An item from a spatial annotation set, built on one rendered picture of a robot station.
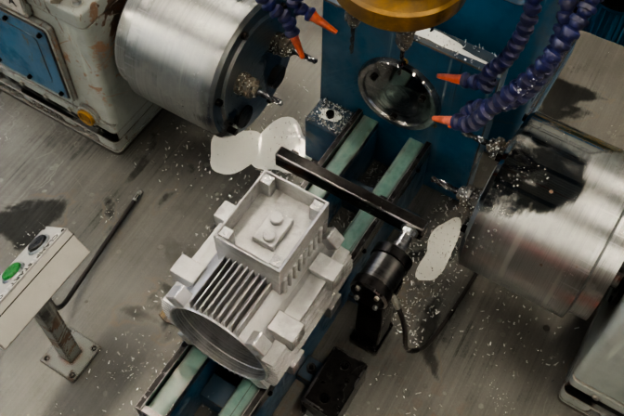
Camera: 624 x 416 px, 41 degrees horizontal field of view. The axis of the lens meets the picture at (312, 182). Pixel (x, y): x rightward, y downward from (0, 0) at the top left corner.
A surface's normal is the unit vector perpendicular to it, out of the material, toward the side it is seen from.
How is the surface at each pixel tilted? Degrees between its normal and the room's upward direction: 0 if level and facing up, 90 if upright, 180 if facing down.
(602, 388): 89
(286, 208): 0
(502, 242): 66
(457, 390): 0
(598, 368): 89
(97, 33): 90
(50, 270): 51
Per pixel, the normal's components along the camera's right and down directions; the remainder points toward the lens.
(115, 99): 0.85, 0.44
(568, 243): -0.38, 0.15
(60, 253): 0.66, 0.00
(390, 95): -0.53, 0.71
